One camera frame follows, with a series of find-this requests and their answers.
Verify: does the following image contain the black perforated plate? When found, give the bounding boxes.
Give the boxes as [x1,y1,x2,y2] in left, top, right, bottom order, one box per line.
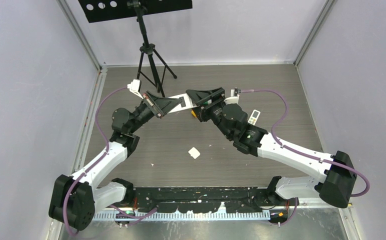
[78,0,193,23]

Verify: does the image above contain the black tripod stand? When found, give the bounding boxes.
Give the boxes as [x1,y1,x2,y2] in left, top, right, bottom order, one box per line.
[127,0,178,98]

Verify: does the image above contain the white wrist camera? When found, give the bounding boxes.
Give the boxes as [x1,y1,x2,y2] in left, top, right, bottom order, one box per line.
[224,87,240,105]
[127,79,144,99]

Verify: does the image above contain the white remote with red keypad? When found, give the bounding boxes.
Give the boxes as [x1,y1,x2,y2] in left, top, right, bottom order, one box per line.
[168,93,197,114]

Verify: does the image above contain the white air conditioner remote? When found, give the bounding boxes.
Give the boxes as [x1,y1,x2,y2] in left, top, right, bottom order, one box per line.
[247,109,261,126]

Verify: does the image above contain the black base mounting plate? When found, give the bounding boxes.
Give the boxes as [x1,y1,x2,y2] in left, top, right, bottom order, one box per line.
[101,186,301,215]

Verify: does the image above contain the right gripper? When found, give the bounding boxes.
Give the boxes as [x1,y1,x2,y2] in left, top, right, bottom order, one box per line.
[185,87,233,140]

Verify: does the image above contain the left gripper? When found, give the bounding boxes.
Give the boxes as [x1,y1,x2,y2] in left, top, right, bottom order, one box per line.
[128,91,181,134]

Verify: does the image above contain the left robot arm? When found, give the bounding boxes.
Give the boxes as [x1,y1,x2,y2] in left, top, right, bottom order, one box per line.
[48,91,183,236]

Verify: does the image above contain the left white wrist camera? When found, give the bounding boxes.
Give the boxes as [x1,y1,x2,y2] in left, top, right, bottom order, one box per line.
[127,79,144,99]

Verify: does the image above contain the white battery cover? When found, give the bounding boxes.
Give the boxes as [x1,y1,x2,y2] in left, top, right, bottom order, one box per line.
[188,147,201,159]

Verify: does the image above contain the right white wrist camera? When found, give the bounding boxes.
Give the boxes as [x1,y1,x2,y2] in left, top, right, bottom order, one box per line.
[224,87,240,105]

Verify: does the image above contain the orange toy brick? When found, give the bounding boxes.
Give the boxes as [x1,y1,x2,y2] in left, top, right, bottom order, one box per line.
[191,110,197,118]

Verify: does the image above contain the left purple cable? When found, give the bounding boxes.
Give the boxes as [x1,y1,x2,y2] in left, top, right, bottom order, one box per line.
[62,86,160,237]

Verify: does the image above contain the purple cable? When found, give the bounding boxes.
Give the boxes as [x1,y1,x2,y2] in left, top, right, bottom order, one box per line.
[62,86,160,237]
[239,88,371,229]

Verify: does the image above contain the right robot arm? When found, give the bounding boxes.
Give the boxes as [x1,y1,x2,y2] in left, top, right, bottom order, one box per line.
[186,87,358,209]

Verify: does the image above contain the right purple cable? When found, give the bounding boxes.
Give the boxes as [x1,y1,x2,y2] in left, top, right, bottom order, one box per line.
[239,88,371,229]

